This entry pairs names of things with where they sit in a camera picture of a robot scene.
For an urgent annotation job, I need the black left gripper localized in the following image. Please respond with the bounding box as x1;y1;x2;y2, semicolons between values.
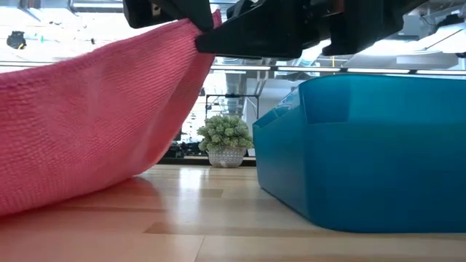
122;0;215;33

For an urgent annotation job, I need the teal plastic bin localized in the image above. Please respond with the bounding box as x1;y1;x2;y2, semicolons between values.
252;74;466;234

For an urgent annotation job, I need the pink microfiber towel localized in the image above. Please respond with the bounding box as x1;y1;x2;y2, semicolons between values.
0;9;223;218

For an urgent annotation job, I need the long ceiling light bar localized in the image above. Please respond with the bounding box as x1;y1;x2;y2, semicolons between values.
0;60;466;76

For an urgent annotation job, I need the black metal rack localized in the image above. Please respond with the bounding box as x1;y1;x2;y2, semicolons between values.
205;93;260;120

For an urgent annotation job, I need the green potted plant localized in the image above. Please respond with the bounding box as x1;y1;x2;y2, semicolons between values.
196;114;255;169

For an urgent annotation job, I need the black ceiling device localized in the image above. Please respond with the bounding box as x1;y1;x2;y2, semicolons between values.
6;31;28;50

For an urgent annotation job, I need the silver ventilation duct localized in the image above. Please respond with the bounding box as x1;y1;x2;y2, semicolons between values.
224;57;249;114

